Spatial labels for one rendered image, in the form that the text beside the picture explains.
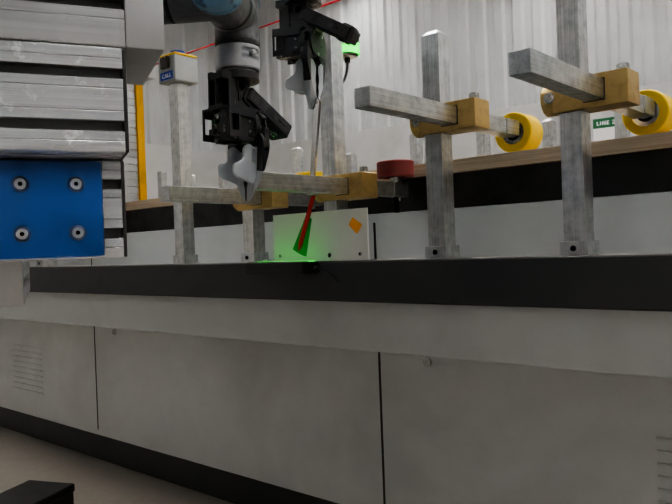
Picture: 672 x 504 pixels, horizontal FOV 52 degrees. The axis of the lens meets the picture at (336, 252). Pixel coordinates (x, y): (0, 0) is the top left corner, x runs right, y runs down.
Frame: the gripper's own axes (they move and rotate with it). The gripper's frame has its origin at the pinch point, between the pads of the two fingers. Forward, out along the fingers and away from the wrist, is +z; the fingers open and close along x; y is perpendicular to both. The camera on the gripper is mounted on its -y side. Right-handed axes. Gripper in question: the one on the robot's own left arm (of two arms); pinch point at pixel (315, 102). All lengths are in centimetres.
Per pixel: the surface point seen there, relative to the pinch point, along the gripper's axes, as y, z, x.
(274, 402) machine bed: 31, 69, -41
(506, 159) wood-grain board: -33.5, 11.3, -16.5
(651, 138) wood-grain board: -59, 10, -7
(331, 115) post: -0.8, 1.6, -6.3
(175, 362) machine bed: 71, 63, -57
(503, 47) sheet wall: 61, -208, -771
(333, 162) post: -1.0, 11.0, -6.3
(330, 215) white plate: -0.3, 21.6, -5.8
